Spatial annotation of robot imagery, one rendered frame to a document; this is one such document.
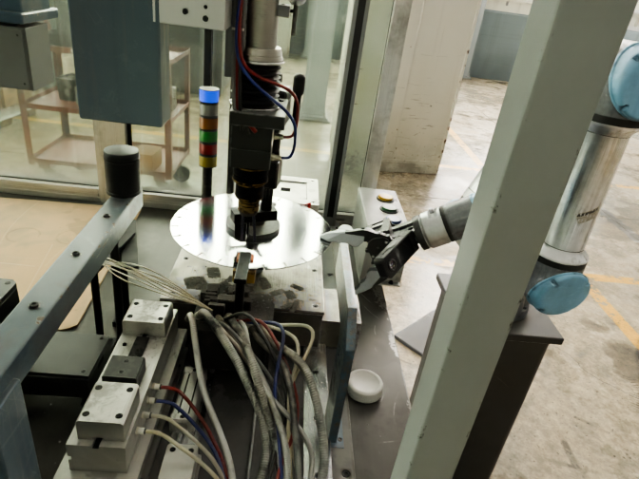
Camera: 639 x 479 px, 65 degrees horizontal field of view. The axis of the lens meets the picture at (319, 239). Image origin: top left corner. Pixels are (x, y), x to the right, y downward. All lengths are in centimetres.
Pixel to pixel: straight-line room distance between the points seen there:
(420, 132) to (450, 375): 399
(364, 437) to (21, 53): 78
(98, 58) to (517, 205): 56
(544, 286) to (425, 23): 323
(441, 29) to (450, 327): 388
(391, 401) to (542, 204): 71
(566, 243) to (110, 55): 86
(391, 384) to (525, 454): 114
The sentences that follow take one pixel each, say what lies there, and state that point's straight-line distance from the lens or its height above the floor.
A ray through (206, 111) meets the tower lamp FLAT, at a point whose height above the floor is 111.
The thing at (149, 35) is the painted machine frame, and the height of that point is 133.
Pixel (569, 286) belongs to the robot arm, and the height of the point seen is 94.
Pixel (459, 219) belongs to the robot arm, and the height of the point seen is 105.
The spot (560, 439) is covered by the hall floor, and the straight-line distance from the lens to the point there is 222.
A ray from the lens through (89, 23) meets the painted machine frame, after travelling 72.
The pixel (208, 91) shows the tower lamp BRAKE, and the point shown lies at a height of 116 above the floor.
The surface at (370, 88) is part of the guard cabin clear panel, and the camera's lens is 142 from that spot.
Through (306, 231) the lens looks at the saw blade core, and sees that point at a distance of 104.
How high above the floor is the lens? 143
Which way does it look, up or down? 28 degrees down
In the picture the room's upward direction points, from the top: 8 degrees clockwise
